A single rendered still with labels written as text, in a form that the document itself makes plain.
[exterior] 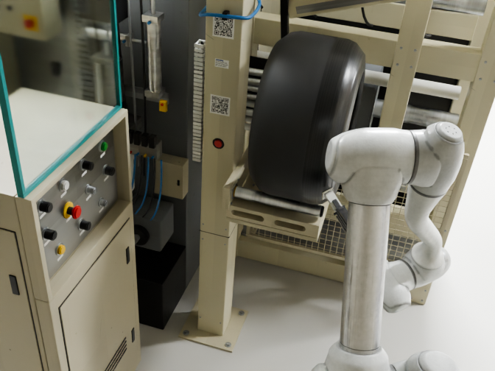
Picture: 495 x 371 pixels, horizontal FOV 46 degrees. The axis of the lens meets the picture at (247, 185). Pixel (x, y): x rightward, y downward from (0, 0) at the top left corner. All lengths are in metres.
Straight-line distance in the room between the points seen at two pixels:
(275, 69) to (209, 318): 1.34
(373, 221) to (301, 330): 1.60
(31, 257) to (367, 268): 0.91
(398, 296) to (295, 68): 0.78
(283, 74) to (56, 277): 0.95
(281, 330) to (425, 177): 1.66
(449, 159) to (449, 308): 1.93
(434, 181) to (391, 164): 0.13
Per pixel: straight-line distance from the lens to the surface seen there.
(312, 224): 2.18
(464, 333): 3.20
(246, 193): 2.20
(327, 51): 1.97
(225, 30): 2.02
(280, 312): 3.03
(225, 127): 2.17
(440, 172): 1.46
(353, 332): 1.51
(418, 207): 1.58
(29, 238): 1.70
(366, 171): 1.38
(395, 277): 1.88
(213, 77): 2.10
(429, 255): 1.89
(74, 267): 1.94
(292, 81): 1.89
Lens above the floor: 2.19
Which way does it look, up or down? 35 degrees down
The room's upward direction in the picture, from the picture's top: 5 degrees clockwise
